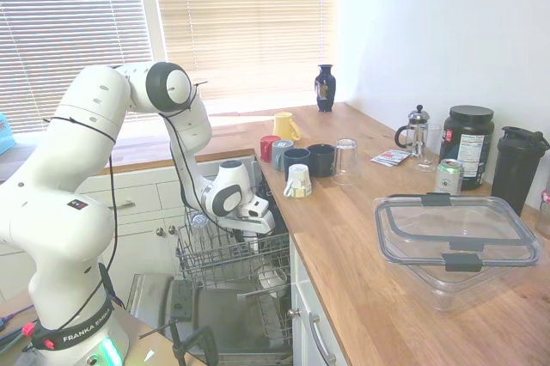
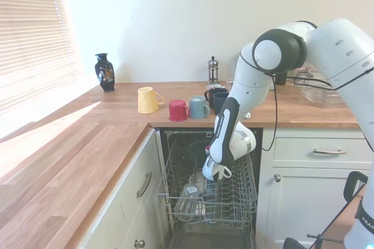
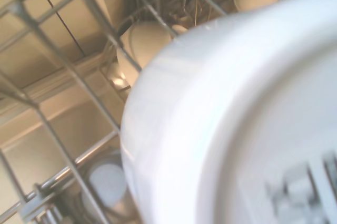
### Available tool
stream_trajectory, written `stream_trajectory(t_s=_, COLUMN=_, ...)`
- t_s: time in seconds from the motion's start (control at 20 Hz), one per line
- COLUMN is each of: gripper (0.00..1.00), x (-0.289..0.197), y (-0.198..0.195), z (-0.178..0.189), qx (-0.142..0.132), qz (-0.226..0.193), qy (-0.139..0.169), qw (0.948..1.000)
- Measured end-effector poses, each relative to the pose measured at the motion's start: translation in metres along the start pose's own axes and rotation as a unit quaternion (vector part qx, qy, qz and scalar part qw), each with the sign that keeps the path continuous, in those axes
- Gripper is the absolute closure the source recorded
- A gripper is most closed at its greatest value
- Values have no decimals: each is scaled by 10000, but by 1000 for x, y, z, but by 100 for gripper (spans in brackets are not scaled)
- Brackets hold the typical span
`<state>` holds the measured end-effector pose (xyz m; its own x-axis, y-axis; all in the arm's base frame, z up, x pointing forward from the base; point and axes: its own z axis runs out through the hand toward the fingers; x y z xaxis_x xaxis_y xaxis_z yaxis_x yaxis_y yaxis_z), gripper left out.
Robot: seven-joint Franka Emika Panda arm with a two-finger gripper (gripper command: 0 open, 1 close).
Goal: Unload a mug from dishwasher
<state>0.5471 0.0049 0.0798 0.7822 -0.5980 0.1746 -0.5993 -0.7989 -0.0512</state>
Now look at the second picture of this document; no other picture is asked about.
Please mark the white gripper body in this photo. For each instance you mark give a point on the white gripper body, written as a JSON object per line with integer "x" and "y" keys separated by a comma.
{"x": 209, "y": 157}

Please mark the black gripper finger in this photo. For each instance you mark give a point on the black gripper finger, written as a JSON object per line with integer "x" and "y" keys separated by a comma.
{"x": 216, "y": 177}

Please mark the white ceramic mug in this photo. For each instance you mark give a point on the white ceramic mug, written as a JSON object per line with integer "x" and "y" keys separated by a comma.
{"x": 209, "y": 173}

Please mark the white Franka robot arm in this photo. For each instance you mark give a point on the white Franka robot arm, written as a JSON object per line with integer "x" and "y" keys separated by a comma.
{"x": 336, "y": 50}

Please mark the grey-blue mug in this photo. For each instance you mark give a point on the grey-blue mug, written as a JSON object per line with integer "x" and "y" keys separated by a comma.
{"x": 198, "y": 108}

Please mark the navy mug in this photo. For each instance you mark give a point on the navy mug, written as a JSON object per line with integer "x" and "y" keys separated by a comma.
{"x": 219, "y": 103}

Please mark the red mug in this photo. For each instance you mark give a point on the red mug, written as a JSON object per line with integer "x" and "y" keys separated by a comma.
{"x": 177, "y": 111}

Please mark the black mug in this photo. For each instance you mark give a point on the black mug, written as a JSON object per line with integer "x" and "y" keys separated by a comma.
{"x": 211, "y": 95}

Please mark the built-in dishwasher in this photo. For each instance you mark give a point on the built-in dishwasher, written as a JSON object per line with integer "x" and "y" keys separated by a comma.
{"x": 181, "y": 231}

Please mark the yellow mug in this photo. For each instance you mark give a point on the yellow mug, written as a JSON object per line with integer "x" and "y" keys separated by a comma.
{"x": 147, "y": 101}

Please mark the clear drinking glass with label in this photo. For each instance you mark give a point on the clear drinking glass with label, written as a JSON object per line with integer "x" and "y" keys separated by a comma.
{"x": 187, "y": 202}

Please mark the small white object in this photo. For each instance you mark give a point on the small white object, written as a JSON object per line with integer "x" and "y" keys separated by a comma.
{"x": 247, "y": 116}

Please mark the round metal cabinet knob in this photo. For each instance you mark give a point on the round metal cabinet knob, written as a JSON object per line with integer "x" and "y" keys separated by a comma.
{"x": 139, "y": 243}
{"x": 277, "y": 177}

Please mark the small white red packet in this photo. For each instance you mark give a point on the small white red packet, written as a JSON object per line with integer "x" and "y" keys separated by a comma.
{"x": 213, "y": 86}

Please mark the metal french press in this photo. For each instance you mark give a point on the metal french press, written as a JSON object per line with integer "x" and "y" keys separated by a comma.
{"x": 213, "y": 69}

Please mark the cream corner cabinet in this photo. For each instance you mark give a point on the cream corner cabinet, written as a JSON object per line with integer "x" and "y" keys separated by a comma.
{"x": 131, "y": 202}

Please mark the cream cabinet with drawer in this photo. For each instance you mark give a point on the cream cabinet with drawer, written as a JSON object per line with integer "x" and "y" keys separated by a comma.
{"x": 306, "y": 202}

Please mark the black plastic object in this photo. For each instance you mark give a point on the black plastic object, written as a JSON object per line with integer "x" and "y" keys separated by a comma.
{"x": 293, "y": 243}

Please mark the clear plastic tray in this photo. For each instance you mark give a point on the clear plastic tray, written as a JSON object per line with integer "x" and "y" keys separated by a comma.
{"x": 321, "y": 97}

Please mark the black clamp stand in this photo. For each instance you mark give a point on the black clamp stand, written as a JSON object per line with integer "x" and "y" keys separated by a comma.
{"x": 350, "y": 181}

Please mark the black painted vase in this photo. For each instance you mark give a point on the black painted vase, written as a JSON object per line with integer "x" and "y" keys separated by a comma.
{"x": 104, "y": 73}

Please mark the white window blind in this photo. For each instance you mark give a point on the white window blind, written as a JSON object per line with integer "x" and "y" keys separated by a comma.
{"x": 29, "y": 41}

